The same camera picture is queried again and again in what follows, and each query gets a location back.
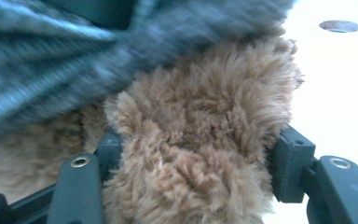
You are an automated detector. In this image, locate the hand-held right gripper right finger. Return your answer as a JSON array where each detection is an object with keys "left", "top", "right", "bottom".
[{"left": 269, "top": 124, "right": 358, "bottom": 224}]

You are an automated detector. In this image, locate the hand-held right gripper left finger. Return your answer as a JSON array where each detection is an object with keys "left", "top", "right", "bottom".
[{"left": 46, "top": 130, "right": 124, "bottom": 224}]

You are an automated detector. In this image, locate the brown plush teddy bear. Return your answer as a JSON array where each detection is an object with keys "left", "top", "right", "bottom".
[{"left": 0, "top": 34, "right": 306, "bottom": 224}]

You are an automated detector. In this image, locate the round table cable hole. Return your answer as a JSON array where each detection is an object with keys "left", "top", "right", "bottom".
[{"left": 319, "top": 20, "right": 358, "bottom": 34}]

